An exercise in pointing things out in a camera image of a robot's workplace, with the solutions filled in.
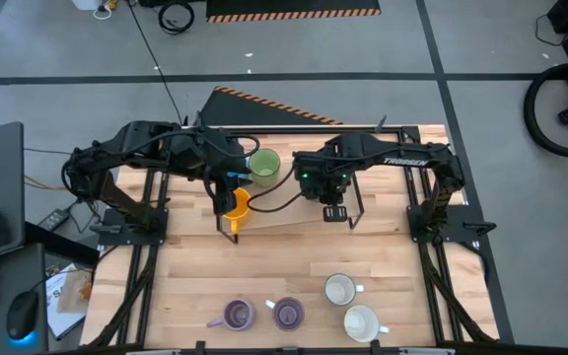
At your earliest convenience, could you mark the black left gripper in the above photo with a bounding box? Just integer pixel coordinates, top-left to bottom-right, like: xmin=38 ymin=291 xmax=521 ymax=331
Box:
xmin=209 ymin=170 xmax=241 ymax=217

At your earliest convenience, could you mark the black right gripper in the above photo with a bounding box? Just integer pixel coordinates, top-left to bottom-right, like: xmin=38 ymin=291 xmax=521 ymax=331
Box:
xmin=297 ymin=167 xmax=353 ymax=223

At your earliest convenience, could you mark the yellow faceted mug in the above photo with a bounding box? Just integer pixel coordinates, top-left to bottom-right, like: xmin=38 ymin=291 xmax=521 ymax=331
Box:
xmin=221 ymin=186 xmax=253 ymax=235

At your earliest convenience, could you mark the green mug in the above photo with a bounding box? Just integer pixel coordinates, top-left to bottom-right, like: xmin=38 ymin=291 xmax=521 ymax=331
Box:
xmin=247 ymin=148 xmax=282 ymax=188

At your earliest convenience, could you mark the blue white leaf-pattern mug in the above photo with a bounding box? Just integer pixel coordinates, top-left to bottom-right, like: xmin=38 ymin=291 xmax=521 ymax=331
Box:
xmin=322 ymin=272 xmax=365 ymax=308

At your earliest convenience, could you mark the purple striped ceramic mug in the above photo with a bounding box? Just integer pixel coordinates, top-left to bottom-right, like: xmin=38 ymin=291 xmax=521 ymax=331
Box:
xmin=264 ymin=296 xmax=307 ymax=331

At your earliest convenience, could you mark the black hazard-striped floor ramp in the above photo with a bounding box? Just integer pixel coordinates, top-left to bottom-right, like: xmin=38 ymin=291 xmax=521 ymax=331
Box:
xmin=198 ymin=85 xmax=345 ymax=127

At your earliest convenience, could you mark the black power adapter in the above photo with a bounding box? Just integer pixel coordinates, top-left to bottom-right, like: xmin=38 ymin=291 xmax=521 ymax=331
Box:
xmin=36 ymin=208 xmax=72 ymax=233

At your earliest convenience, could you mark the white paper booklet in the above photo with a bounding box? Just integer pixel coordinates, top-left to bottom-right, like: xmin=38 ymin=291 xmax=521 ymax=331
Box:
xmin=44 ymin=262 xmax=94 ymax=342

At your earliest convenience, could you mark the black hazard-striped floor mat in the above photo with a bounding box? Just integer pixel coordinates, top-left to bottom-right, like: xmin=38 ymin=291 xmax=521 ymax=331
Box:
xmin=205 ymin=0 xmax=382 ymax=24

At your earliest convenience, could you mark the dark grey desk top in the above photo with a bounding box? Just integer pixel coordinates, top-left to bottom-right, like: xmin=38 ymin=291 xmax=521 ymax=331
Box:
xmin=0 ymin=243 xmax=49 ymax=355

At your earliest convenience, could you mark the black lit computer mouse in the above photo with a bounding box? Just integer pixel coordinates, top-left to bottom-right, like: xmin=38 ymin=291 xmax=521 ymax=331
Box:
xmin=6 ymin=289 xmax=40 ymax=344

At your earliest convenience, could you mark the white bucket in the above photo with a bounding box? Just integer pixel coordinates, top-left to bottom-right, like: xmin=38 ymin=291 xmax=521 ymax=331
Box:
xmin=70 ymin=0 xmax=117 ymax=21

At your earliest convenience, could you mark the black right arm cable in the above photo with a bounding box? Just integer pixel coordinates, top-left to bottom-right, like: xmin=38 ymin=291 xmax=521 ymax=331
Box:
xmin=246 ymin=165 xmax=310 ymax=214

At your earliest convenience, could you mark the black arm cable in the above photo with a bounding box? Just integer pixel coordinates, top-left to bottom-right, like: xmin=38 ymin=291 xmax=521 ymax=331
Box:
xmin=246 ymin=165 xmax=310 ymax=214
xmin=64 ymin=125 xmax=262 ymax=160

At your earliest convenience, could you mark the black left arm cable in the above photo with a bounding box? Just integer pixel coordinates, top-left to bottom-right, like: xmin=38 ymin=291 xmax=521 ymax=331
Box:
xmin=64 ymin=125 xmax=262 ymax=160

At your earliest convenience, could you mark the black aluminium table frame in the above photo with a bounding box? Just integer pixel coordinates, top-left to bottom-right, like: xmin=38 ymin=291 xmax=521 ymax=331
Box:
xmin=84 ymin=124 xmax=517 ymax=355

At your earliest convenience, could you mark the long black floor cable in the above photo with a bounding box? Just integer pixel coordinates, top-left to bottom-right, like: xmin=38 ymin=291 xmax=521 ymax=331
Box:
xmin=124 ymin=0 xmax=187 ymax=125

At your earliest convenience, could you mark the coiled black cable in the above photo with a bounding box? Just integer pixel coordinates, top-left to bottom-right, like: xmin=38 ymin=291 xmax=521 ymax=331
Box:
xmin=157 ymin=0 xmax=197 ymax=36

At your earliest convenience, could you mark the yellow cable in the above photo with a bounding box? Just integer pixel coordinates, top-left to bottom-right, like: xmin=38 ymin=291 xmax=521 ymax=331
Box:
xmin=23 ymin=173 xmax=68 ymax=192

